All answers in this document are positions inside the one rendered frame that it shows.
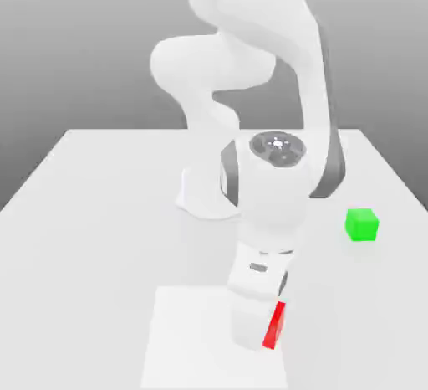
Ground small green cube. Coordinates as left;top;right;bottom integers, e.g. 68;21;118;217
344;208;380;243

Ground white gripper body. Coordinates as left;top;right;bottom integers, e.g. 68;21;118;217
227;287;281;352

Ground small red cube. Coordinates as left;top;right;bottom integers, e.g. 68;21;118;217
261;300;288;352

